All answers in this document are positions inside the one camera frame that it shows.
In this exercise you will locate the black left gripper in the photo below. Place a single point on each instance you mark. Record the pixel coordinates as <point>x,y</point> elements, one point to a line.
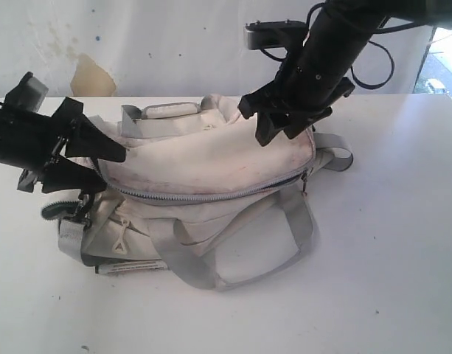
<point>33,142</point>

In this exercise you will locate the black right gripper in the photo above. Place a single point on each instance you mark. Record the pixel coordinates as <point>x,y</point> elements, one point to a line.
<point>300,94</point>

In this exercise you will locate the white fabric duffel bag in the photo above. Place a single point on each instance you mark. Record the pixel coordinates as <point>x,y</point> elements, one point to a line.
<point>194,175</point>

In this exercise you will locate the white black-capped marker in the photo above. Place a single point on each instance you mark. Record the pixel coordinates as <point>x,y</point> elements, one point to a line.
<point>131,266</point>

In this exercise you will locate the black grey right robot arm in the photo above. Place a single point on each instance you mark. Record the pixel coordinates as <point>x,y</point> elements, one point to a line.
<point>319,53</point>

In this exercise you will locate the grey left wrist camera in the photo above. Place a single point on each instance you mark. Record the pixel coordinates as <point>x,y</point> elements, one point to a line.
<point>28,94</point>

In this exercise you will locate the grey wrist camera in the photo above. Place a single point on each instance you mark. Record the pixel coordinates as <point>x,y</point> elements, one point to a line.
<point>28,94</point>
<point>275,34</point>

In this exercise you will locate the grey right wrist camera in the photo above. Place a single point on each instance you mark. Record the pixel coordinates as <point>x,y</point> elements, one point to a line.
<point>275,34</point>

